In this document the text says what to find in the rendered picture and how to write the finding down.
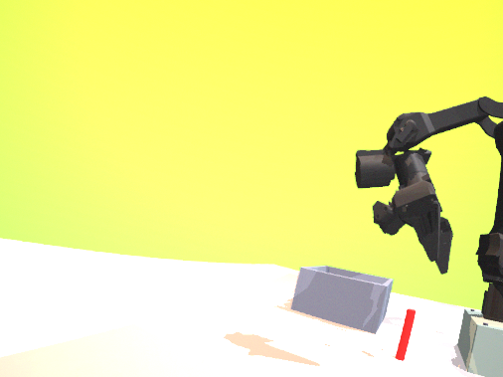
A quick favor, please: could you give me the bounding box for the red peg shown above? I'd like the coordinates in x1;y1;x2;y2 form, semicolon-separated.
396;308;417;361

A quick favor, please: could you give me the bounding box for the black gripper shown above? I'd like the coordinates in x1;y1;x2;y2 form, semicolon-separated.
391;171;453;275

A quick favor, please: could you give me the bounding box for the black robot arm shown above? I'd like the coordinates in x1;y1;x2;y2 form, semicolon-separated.
355;96;503;323

